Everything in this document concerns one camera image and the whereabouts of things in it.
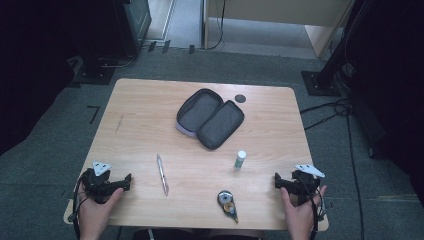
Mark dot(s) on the clear correction tape dispenser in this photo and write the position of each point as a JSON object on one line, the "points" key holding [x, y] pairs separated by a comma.
{"points": [[227, 203]]}

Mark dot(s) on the silver clear pen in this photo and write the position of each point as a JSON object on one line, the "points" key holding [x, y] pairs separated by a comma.
{"points": [[162, 175]]}

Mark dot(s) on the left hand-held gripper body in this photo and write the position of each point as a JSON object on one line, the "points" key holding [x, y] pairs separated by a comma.
{"points": [[95, 185]]}

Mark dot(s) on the dark curtain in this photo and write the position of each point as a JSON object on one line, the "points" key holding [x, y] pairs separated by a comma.
{"points": [[33, 66], [393, 83]]}

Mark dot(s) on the person's right hand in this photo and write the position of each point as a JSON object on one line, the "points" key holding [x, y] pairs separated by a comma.
{"points": [[301, 220]]}

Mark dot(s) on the person's left hand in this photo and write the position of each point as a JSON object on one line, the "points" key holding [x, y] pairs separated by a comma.
{"points": [[95, 218]]}

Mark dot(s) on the dark round disc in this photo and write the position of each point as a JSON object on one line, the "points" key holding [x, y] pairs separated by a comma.
{"points": [[240, 98]]}

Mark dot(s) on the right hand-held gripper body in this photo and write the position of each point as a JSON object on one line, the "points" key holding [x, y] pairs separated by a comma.
{"points": [[305, 185]]}

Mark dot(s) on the black stand base plate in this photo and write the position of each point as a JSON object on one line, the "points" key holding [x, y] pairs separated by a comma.
{"points": [[95, 73]]}

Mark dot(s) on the lavender pencil case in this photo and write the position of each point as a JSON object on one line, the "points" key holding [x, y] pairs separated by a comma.
{"points": [[210, 118]]}

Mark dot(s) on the light wooden furniture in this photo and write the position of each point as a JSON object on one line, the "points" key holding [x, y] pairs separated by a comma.
{"points": [[283, 16]]}

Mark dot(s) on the green white glue stick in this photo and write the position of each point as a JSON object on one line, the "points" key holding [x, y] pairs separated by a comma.
{"points": [[240, 160]]}

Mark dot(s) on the black cabinet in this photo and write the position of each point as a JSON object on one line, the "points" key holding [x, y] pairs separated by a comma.
{"points": [[131, 26]]}

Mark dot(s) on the black stand with base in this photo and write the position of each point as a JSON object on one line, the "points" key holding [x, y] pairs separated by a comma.
{"points": [[328, 76]]}

